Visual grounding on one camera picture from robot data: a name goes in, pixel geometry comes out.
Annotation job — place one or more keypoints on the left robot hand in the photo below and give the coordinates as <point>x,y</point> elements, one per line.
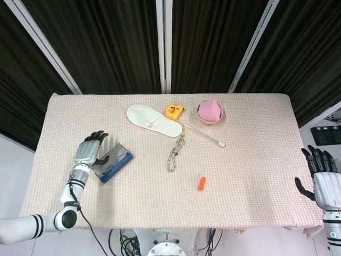
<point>86,152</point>

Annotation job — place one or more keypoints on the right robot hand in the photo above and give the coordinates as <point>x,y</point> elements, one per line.
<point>329,189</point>

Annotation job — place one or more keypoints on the blue glasses case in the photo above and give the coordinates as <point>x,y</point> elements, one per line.
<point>117,170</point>

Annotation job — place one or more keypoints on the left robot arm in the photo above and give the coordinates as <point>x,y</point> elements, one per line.
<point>24,225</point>

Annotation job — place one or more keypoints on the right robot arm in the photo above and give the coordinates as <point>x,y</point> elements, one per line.
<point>333,232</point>

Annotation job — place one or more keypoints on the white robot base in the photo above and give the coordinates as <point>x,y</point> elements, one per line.
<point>166,245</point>

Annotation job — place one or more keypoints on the table with beige tablecloth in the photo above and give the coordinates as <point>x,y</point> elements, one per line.
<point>239,173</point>

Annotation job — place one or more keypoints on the black device with buttons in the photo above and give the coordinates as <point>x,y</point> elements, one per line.
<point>326,136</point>

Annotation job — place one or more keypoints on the white slipper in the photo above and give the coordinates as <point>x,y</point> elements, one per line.
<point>157,122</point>

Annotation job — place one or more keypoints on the yellow tape measure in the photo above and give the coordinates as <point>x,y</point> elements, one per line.
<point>173,111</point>

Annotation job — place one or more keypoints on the dark pleated curtain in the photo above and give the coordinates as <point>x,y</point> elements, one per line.
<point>106,48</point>
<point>306,53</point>
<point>207,48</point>
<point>21,80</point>

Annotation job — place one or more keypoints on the orange rubber cap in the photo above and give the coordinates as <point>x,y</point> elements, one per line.
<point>201,184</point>

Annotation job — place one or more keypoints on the glass test tube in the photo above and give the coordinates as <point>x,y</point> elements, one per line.
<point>205,135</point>

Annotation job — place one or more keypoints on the beige bowl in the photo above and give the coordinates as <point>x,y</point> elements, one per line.
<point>210,122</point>

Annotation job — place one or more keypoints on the pink sponge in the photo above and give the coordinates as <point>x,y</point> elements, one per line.
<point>209,110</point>

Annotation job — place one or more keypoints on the white frame post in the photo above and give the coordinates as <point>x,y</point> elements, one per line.
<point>48,50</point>
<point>253,42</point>
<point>163,45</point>

